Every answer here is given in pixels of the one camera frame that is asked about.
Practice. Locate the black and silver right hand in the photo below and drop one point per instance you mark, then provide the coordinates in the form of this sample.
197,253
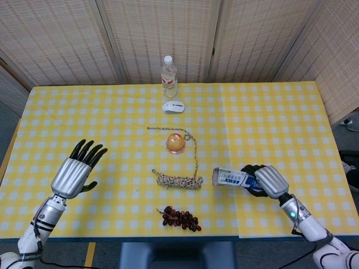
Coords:
272,180

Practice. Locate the black and silver left hand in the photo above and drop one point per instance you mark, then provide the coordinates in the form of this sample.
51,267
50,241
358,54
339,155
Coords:
70,176

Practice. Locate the blue and white toothpaste box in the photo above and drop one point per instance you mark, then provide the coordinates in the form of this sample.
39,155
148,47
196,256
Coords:
232,178

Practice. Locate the white and silver right arm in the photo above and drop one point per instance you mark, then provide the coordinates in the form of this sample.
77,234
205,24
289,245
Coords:
311,227

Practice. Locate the white and silver left arm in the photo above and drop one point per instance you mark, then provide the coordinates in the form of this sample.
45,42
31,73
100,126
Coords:
47,215

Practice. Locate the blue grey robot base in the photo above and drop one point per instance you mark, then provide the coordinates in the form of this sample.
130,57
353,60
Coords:
176,256

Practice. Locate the yellow checkered tablecloth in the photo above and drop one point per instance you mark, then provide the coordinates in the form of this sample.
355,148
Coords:
84,126

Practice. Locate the white sneaker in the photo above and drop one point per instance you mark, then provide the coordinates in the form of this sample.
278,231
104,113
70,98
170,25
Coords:
352,169

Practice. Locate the grey sneaker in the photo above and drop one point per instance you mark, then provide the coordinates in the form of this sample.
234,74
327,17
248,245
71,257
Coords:
352,123

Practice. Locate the dark red grape bunch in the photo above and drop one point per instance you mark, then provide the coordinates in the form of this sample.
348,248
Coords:
179,218

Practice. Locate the woven folding screen panel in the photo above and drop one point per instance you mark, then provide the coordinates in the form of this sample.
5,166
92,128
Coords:
160,28
11,92
261,39
336,61
56,39

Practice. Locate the orange round fruit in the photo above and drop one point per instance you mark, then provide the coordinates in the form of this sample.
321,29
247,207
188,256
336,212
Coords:
176,143

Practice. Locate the white computer mouse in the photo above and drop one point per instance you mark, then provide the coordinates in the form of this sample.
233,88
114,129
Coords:
173,107

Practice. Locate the clear plastic water bottle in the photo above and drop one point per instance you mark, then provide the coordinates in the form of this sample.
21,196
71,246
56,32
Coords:
169,81

